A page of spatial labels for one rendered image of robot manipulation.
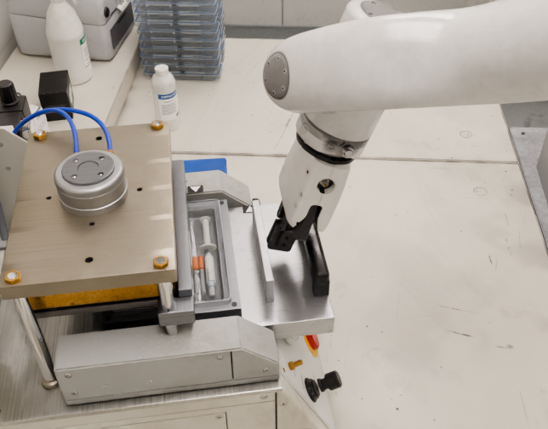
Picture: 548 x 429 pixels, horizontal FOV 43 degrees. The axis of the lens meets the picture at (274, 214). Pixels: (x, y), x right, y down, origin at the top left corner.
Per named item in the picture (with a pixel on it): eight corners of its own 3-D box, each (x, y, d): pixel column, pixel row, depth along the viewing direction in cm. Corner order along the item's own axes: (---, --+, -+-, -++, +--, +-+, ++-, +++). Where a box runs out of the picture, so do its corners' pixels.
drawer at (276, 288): (94, 364, 85) (82, 323, 79) (103, 239, 101) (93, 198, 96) (333, 336, 87) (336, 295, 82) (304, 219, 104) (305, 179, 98)
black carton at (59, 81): (44, 122, 147) (37, 94, 142) (46, 100, 153) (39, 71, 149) (73, 118, 148) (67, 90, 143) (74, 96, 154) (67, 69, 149)
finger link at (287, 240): (311, 228, 85) (293, 265, 89) (307, 211, 87) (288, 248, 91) (287, 225, 84) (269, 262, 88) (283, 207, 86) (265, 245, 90)
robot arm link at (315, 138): (380, 151, 77) (369, 172, 78) (362, 106, 83) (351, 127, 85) (311, 136, 74) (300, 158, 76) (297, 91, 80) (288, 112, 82)
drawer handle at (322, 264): (313, 297, 87) (314, 276, 85) (294, 217, 98) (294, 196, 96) (329, 295, 87) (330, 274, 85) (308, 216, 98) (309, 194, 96)
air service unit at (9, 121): (7, 208, 100) (-24, 123, 90) (20, 148, 110) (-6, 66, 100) (44, 205, 100) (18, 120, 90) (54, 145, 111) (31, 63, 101)
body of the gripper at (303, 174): (370, 168, 77) (332, 239, 84) (350, 116, 85) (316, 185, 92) (308, 155, 75) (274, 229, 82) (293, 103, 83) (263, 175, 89)
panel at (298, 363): (336, 438, 97) (280, 374, 84) (300, 279, 119) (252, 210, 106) (350, 433, 96) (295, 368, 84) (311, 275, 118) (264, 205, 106)
